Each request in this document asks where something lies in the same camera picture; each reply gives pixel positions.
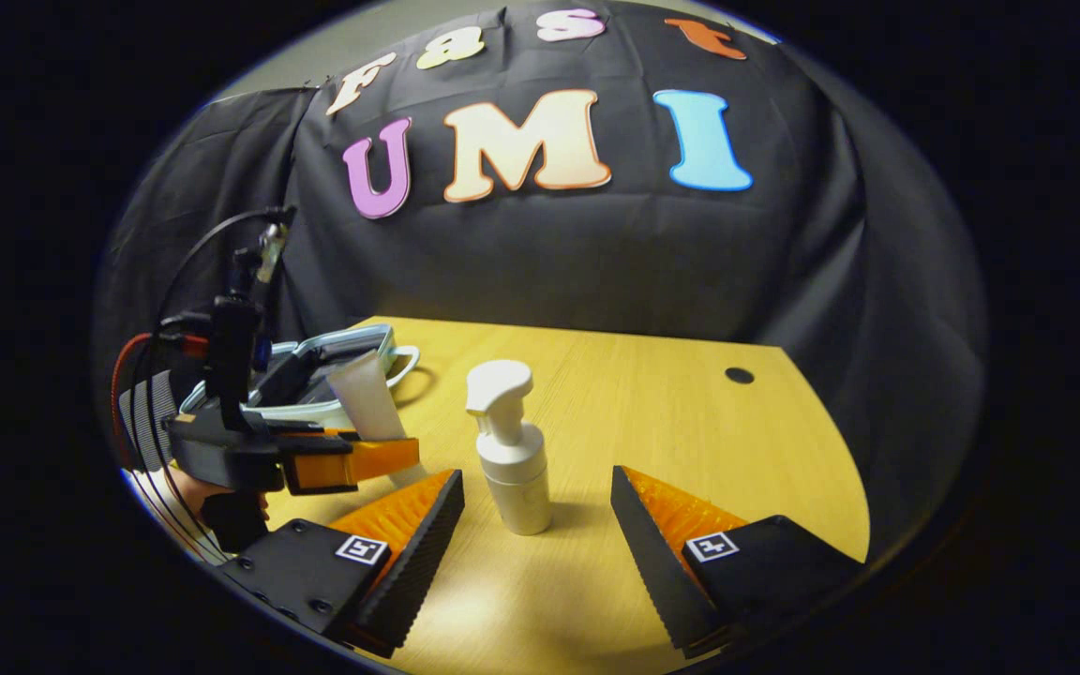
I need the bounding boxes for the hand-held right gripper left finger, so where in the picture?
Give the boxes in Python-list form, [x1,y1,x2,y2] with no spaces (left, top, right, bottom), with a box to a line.
[217,469,466,659]

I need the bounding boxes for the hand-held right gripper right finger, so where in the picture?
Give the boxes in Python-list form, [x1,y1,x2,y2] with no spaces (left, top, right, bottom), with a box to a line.
[609,465,864,659]

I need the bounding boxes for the light blue suitcase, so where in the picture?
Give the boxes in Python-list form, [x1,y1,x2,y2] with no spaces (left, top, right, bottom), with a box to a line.
[179,323,421,432]

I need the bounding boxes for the white squeeze tube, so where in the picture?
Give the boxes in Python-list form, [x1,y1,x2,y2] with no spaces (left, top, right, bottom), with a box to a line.
[327,349,425,486]

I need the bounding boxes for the white pump bottle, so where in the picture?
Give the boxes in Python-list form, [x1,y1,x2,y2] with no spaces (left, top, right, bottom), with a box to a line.
[465,359,552,536]

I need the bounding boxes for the grey ribbed pad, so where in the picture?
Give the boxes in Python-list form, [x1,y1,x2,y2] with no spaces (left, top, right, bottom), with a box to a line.
[118,370,180,472]

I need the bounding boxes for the red cable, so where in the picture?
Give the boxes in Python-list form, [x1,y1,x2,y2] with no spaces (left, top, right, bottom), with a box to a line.
[111,332,213,470]

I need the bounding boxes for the black cable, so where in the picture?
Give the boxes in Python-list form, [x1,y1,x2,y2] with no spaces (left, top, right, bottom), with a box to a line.
[130,206,299,554]

